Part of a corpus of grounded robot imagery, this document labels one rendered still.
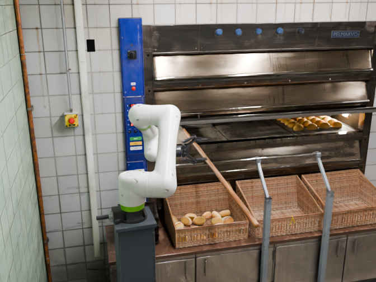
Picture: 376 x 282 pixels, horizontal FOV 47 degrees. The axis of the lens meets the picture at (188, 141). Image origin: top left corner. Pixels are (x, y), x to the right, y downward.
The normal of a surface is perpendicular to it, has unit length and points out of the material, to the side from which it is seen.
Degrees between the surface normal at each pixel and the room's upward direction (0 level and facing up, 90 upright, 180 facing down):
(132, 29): 90
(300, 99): 70
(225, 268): 90
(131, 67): 90
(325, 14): 90
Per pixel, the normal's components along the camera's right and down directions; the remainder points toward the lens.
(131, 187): -0.07, 0.29
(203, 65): 0.21, -0.04
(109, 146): 0.22, 0.30
